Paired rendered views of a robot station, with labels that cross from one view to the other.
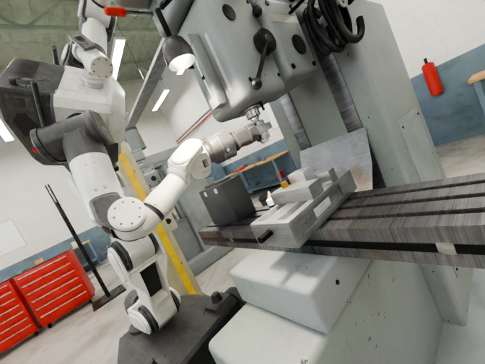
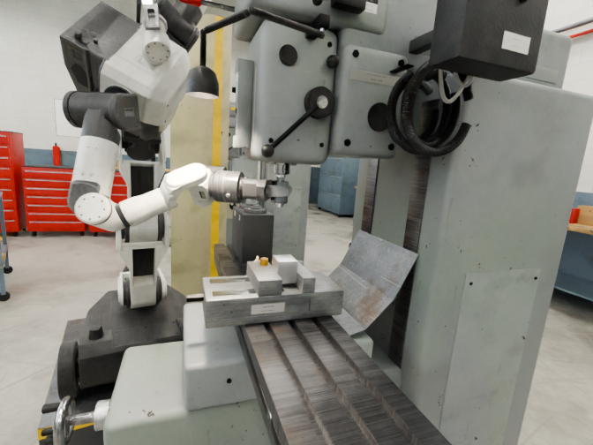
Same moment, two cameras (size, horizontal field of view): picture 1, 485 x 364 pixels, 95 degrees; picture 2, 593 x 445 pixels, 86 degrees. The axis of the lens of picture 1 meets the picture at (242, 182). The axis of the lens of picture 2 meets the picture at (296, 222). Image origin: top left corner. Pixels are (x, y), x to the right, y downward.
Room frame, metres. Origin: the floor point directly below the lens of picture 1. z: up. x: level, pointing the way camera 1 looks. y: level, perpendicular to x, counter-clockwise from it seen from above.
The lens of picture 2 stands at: (-0.08, -0.43, 1.31)
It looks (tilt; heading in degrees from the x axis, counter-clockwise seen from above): 11 degrees down; 17
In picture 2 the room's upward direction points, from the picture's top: 4 degrees clockwise
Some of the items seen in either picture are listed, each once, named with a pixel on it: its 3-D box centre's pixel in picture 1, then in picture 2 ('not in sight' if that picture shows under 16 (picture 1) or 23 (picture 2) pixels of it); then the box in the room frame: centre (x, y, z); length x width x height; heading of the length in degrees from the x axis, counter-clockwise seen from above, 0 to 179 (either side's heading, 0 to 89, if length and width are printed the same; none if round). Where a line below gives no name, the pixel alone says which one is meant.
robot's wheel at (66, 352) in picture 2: not in sight; (69, 369); (0.69, 0.65, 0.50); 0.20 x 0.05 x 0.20; 47
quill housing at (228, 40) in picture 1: (230, 61); (287, 101); (0.75, -0.13, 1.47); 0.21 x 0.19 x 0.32; 37
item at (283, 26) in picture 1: (268, 58); (350, 109); (0.86, -0.28, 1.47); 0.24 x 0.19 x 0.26; 37
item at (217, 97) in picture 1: (206, 72); (243, 105); (0.68, -0.04, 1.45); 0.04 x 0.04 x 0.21; 37
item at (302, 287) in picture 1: (312, 248); (271, 338); (0.75, -0.13, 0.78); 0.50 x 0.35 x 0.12; 127
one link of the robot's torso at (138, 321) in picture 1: (155, 308); (141, 287); (1.08, 0.66, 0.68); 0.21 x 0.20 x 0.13; 47
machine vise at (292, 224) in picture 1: (304, 199); (272, 289); (0.67, -0.15, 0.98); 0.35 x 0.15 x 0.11; 127
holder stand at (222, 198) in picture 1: (225, 199); (251, 230); (1.08, 0.11, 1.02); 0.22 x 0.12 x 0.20; 38
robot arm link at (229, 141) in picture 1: (236, 141); (247, 189); (0.73, -0.04, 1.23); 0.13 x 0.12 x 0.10; 12
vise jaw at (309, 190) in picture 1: (295, 192); (263, 276); (0.65, -0.13, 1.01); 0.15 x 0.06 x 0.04; 37
